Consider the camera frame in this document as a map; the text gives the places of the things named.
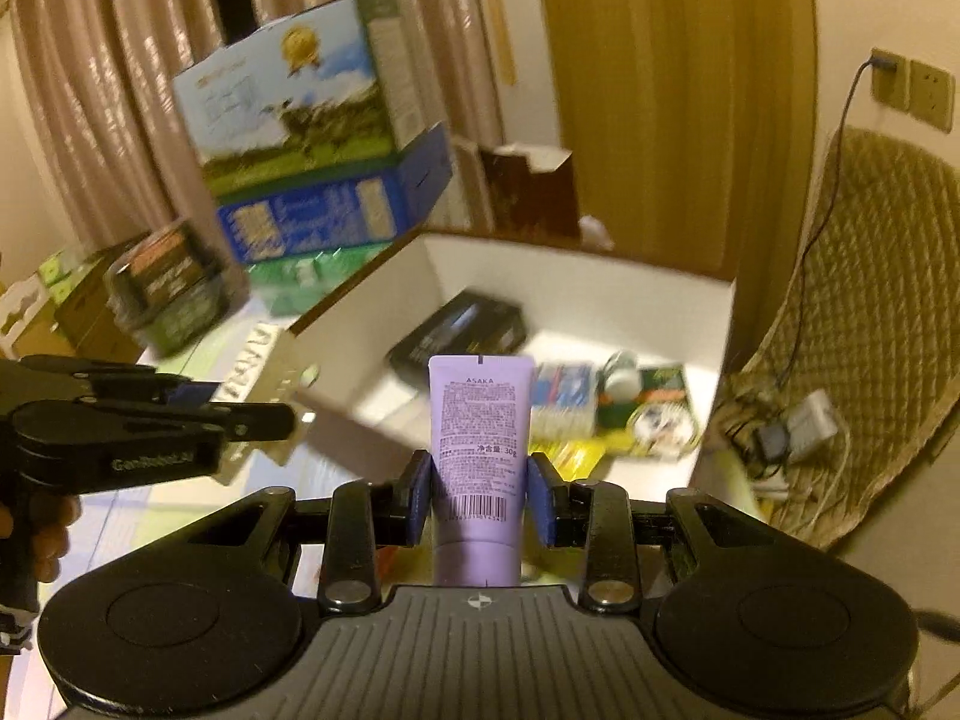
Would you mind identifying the dark red paper bag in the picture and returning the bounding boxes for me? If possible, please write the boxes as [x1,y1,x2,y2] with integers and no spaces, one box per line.
[478,143,581,241]

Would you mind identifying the brown cardboard boxes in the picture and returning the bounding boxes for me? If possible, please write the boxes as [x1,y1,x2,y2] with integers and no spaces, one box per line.
[2,236,143,362]

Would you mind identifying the wall socket with plug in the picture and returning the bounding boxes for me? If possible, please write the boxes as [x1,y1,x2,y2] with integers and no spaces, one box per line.
[871,49,910,112]

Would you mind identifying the person left hand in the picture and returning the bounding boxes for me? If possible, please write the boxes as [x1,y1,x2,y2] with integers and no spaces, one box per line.
[0,493,82,583]

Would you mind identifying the green lip salve card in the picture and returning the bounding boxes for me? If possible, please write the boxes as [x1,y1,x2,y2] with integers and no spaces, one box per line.
[596,366,701,460]

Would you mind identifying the cow picture milk carton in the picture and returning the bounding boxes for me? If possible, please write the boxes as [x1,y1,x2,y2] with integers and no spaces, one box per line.
[172,0,430,197]

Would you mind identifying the black power cable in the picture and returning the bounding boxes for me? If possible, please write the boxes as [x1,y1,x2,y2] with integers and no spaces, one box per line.
[774,58,898,392]

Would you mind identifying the green lip salve jar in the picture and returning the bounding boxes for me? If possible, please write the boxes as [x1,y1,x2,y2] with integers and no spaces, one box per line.
[599,349,643,403]

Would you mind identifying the green drink pack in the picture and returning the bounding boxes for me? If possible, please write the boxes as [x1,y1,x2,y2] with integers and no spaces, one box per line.
[247,242,387,317]

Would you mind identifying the quilted tan chair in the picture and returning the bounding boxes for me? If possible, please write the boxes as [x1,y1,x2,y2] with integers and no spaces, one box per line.
[716,127,958,550]

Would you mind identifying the blue dental floss box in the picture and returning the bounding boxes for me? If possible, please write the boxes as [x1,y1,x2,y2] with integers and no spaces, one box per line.
[530,362,597,440]

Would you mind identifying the brown cardboard storage box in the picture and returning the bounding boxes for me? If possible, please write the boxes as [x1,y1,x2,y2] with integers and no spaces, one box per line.
[288,227,740,542]

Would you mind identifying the blue milk carton box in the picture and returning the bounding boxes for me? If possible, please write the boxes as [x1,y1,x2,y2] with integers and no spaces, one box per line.
[218,124,452,265]

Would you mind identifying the black shaver product box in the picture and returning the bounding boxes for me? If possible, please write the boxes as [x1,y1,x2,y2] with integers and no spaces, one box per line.
[387,289,527,392]

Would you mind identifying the yellow snack packet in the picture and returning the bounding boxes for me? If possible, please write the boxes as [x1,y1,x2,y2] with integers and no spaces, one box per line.
[530,437,607,481]

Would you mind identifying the purple cream tube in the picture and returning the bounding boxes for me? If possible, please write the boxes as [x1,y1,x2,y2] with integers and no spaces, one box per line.
[428,355,535,587]

